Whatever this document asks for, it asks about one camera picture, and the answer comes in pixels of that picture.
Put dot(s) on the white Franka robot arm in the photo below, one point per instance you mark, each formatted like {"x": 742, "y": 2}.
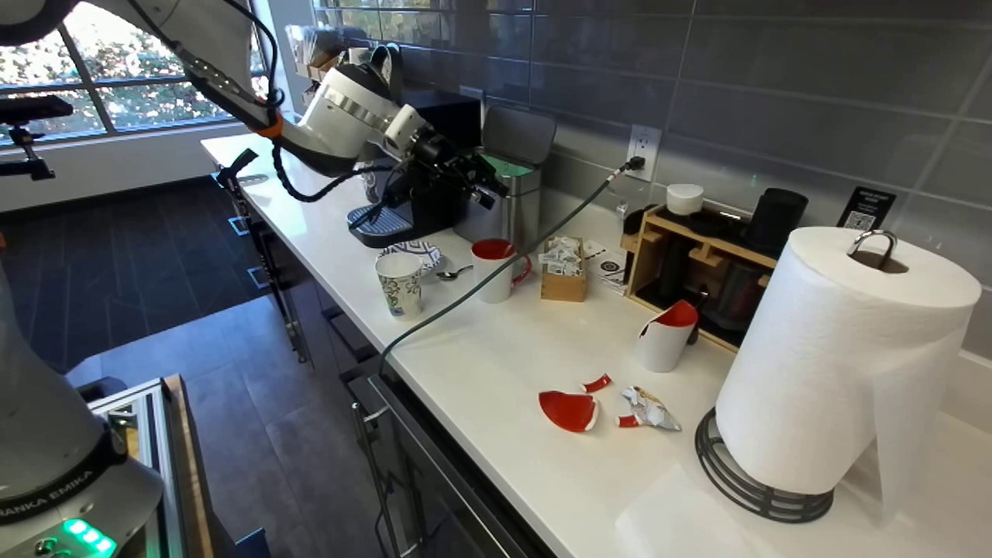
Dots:
{"x": 346, "y": 109}

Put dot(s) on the broken white red mug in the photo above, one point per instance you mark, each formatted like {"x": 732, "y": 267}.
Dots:
{"x": 663, "y": 337}

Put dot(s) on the black cylindrical container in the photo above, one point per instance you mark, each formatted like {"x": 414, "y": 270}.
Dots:
{"x": 777, "y": 220}

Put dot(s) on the wooden countertop organiser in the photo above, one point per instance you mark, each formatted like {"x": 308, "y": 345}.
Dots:
{"x": 683, "y": 267}

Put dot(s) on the black coffee machine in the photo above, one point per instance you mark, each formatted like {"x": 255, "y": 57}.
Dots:
{"x": 390, "y": 220}

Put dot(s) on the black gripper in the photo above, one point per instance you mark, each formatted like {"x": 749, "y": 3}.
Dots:
{"x": 443, "y": 164}

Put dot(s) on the black camera tripod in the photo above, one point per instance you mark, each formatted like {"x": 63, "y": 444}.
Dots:
{"x": 25, "y": 126}

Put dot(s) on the white paper towel roll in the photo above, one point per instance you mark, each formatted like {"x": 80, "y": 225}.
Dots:
{"x": 839, "y": 360}

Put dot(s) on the white wall outlet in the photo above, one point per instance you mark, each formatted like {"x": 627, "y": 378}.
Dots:
{"x": 642, "y": 150}

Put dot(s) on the clear plastic wrapper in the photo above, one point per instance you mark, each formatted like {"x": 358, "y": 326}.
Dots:
{"x": 651, "y": 410}

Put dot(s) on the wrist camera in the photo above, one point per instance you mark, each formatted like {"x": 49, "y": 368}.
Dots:
{"x": 405, "y": 126}

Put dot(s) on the silver metal spoon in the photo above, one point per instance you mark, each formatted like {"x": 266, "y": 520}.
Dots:
{"x": 455, "y": 274}

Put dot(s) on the cardboard box of packets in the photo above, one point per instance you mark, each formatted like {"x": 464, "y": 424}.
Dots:
{"x": 564, "y": 274}

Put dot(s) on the small white cup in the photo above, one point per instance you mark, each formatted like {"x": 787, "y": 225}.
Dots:
{"x": 687, "y": 200}

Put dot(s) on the stainless steel canister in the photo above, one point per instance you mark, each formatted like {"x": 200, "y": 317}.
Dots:
{"x": 512, "y": 204}

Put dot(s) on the small red mug shard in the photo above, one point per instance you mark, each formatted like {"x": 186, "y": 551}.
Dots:
{"x": 627, "y": 418}
{"x": 600, "y": 383}

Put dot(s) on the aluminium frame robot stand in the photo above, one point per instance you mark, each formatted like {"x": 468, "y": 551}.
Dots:
{"x": 155, "y": 452}

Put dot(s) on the white printed paper cup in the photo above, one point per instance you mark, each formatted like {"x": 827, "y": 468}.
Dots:
{"x": 401, "y": 286}

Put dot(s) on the small black sign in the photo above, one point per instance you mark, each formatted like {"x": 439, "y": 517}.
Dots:
{"x": 866, "y": 204}

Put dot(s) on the white mug red inside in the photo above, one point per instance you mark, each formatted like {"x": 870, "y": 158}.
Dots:
{"x": 493, "y": 270}

